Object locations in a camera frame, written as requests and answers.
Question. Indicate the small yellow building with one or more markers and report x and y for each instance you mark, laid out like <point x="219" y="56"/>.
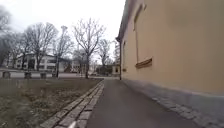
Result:
<point x="115" y="70"/>

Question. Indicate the row of bare trees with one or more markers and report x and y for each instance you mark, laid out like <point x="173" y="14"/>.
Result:
<point x="87" y="46"/>

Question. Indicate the grey asphalt ground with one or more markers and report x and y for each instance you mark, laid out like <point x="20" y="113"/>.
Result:
<point x="123" y="106"/>

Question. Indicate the pale grey road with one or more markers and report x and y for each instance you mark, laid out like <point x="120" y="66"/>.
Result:
<point x="66" y="75"/>

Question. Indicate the cobblestone kerb strip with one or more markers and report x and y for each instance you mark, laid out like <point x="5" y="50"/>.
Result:
<point x="78" y="111"/>

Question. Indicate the white building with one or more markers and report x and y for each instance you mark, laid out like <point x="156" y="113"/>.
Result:
<point x="46" y="62"/>

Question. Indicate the robot's own part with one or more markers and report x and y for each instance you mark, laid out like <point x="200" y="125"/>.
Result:
<point x="72" y="125"/>

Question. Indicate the concrete block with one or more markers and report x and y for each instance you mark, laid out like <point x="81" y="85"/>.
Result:
<point x="27" y="75"/>
<point x="6" y="74"/>

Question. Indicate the patchy grass and soil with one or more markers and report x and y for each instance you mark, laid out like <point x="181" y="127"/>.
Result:
<point x="33" y="98"/>

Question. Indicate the tall lamp post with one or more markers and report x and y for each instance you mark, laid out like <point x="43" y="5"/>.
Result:
<point x="59" y="53"/>

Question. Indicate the cobblestone strip along wall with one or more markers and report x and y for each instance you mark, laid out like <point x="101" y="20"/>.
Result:
<point x="193" y="115"/>

